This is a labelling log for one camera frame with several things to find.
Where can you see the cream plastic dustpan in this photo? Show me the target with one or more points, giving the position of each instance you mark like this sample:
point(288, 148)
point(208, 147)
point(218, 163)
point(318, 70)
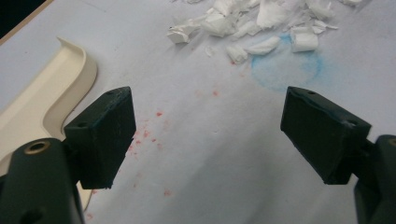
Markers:
point(46, 84)

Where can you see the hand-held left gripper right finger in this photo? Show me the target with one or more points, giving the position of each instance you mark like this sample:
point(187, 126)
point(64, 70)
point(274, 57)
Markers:
point(323, 133)

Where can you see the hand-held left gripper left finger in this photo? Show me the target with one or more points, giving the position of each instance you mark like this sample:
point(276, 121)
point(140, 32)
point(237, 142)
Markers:
point(102, 137)

